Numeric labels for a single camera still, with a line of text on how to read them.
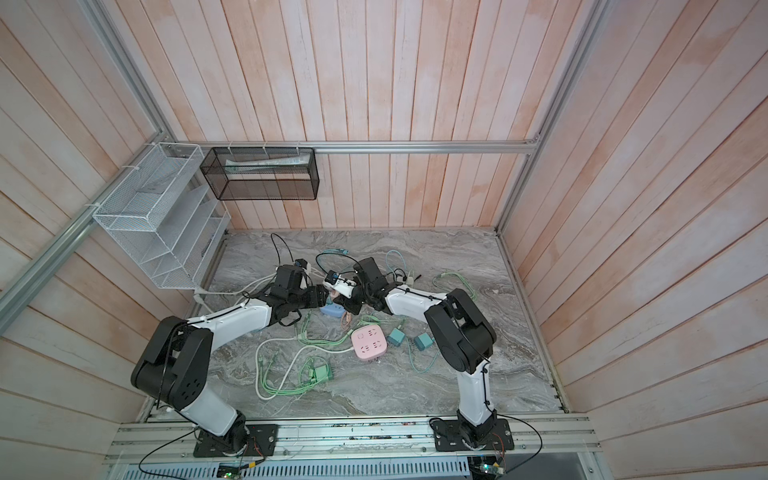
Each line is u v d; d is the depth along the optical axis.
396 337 0.88
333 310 0.95
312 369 0.84
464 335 0.53
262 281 1.04
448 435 0.73
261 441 0.73
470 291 1.03
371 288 0.75
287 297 0.72
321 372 0.82
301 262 0.85
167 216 0.73
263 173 1.03
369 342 0.88
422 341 0.88
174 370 0.46
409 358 0.87
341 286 0.82
